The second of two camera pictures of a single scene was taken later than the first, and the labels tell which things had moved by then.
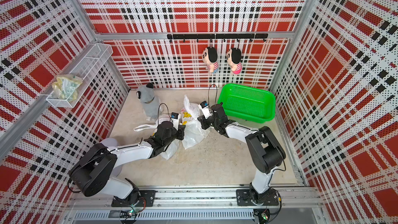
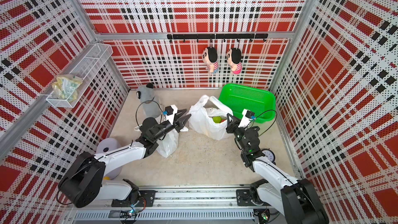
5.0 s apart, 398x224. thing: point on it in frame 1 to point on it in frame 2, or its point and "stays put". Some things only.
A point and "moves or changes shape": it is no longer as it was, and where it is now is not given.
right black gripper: x=203 y=121 to x=233 y=126
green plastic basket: x=252 y=103 stays put
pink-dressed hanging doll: x=233 y=57 stays put
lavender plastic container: x=112 y=142 stays put
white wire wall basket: x=68 y=92 stays put
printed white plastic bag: x=195 y=133 moves or changes shape
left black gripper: x=180 y=130 to x=180 y=124
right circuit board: x=264 y=214 stays put
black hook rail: x=224 y=37 stays put
